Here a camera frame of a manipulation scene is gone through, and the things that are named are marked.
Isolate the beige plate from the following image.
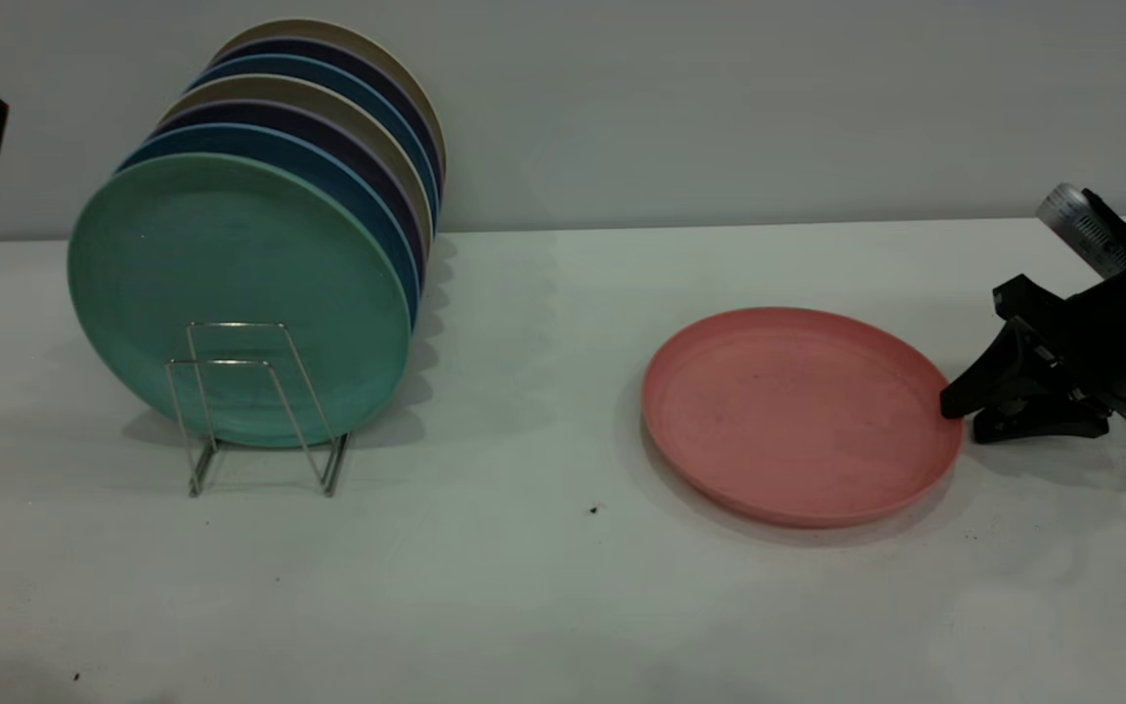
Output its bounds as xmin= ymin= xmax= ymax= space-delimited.
xmin=160 ymin=74 xmax=435 ymax=257
xmin=209 ymin=18 xmax=448 ymax=187

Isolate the pink plate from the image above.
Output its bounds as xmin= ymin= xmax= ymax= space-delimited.
xmin=642 ymin=307 xmax=964 ymax=529

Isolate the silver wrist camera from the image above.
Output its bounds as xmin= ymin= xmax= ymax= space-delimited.
xmin=1037 ymin=183 xmax=1126 ymax=280

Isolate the dark purple plate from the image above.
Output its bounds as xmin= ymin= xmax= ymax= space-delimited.
xmin=211 ymin=37 xmax=445 ymax=197
xmin=151 ymin=98 xmax=427 ymax=270

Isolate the blue plate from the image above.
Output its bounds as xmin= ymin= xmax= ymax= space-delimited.
xmin=187 ymin=53 xmax=441 ymax=236
xmin=116 ymin=122 xmax=422 ymax=329

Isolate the metal wire plate rack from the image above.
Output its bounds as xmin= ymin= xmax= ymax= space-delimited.
xmin=165 ymin=321 xmax=349 ymax=498

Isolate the green plate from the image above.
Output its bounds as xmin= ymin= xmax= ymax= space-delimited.
xmin=67 ymin=154 xmax=414 ymax=449

